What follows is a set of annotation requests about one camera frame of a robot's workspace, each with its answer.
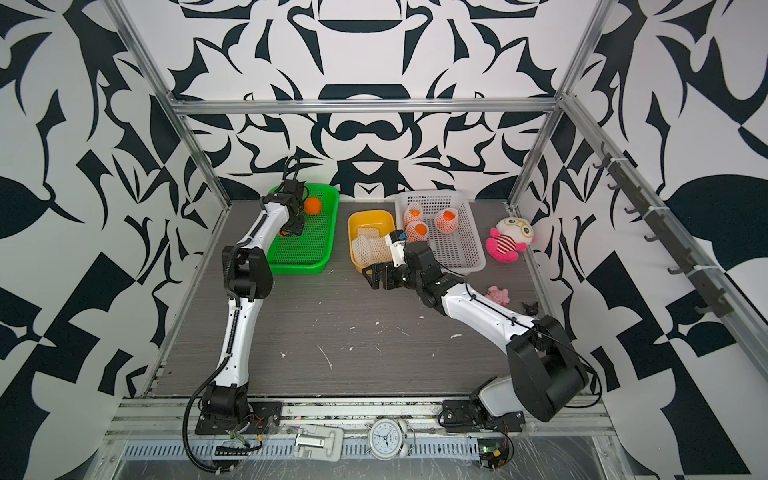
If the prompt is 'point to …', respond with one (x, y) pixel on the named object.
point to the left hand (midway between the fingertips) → (280, 220)
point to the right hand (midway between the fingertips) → (374, 264)
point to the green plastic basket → (310, 252)
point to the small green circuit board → (492, 452)
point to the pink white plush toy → (509, 236)
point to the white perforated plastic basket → (460, 251)
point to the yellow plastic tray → (383, 220)
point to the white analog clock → (387, 439)
